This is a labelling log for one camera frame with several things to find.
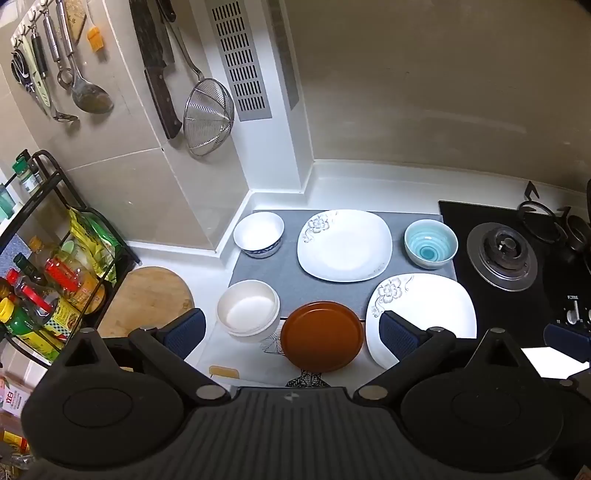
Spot white paper sheet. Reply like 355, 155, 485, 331
521, 346, 591, 380

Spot cleaver with dark handle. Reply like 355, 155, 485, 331
129, 0, 184, 140

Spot brown round plate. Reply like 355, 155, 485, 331
281, 301, 366, 373

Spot white square floral plate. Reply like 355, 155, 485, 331
366, 272, 478, 370
297, 209, 393, 282

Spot round wooden cutting board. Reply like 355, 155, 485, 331
96, 266, 195, 341

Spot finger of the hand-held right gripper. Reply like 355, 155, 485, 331
544, 323, 591, 358

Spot teal spiral bowl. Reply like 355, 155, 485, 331
404, 219, 459, 270

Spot grey table mat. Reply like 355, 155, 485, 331
228, 209, 458, 324

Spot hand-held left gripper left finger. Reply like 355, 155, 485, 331
58, 308, 232, 409

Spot white bowl with blue pattern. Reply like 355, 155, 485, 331
233, 212, 285, 259

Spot carton with red print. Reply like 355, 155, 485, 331
0, 375, 26, 418

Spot bottle with red cap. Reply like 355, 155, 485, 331
6, 269, 55, 320

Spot metal stove burner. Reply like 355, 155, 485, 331
466, 222, 540, 293

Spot green handled peeler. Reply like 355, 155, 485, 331
28, 33, 52, 117

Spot oil bottle with red label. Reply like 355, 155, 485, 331
44, 251, 101, 311

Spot white patterned mat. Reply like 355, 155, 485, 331
198, 330, 370, 389

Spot metal mesh strainer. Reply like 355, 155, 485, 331
159, 18, 236, 157

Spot black wire rack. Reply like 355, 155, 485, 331
0, 150, 141, 370

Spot black pot support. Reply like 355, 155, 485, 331
516, 181, 572, 244

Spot black gas stove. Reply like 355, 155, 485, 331
438, 181, 591, 356

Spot black scissors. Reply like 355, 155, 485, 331
11, 46, 37, 94

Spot green bottle with yellow cap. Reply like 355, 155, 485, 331
0, 298, 63, 361

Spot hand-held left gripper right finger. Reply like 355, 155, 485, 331
353, 310, 532, 402

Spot spice jar with green cap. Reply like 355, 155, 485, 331
12, 154, 43, 195

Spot yellow green snack packets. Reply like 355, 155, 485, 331
68, 209, 126, 283

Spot metal vent grille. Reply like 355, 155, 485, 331
211, 0, 273, 123

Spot metal ladle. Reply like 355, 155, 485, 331
55, 0, 115, 114

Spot dark glass bottle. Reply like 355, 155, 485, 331
12, 253, 48, 288

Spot plain white bowl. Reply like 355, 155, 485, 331
216, 280, 281, 344

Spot metal slotted utensil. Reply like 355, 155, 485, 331
42, 9, 80, 123

